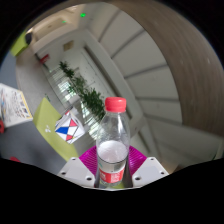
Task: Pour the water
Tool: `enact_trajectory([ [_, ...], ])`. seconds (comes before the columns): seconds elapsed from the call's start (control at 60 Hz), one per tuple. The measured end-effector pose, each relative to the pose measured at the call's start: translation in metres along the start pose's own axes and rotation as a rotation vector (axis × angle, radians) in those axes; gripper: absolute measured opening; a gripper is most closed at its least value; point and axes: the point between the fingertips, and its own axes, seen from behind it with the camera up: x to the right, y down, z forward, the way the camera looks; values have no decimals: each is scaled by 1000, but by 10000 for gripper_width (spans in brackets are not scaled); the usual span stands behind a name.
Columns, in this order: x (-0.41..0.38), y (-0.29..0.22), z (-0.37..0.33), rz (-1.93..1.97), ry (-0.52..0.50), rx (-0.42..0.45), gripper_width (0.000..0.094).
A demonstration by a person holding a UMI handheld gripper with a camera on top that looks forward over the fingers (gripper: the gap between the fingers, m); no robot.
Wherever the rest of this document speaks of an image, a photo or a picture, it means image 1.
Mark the black bag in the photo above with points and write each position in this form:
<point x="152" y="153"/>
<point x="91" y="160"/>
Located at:
<point x="28" y="37"/>

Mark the green exit sign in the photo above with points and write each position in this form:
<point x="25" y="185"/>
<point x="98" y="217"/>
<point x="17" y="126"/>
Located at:
<point x="63" y="21"/>
<point x="83" y="15"/>

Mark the framed wall picture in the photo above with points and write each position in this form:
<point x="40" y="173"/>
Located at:
<point x="68" y="45"/>

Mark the row of potted green plants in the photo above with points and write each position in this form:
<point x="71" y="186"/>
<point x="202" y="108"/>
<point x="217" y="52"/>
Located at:
<point x="88" y="96"/>

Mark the white cube with coloured triangles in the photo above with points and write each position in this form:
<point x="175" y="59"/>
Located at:
<point x="69" y="128"/>

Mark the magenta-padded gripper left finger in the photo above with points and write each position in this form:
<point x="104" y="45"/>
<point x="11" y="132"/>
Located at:
<point x="76" y="171"/>

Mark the clear red-capped water bottle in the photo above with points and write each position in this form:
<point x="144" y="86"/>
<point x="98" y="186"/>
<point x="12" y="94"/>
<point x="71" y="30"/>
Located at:
<point x="112" y="156"/>

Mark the lime green seat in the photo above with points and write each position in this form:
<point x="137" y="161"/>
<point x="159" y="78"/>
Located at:
<point x="18" y="45"/>

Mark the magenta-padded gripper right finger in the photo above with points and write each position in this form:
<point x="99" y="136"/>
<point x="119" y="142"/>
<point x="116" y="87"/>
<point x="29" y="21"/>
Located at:
<point x="150" y="171"/>

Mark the large lime green table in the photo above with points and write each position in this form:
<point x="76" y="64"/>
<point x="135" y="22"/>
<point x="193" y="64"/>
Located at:
<point x="45" y="118"/>

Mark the colourful printed magazine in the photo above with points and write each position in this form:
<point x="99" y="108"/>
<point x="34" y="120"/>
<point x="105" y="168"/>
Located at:
<point x="15" y="106"/>

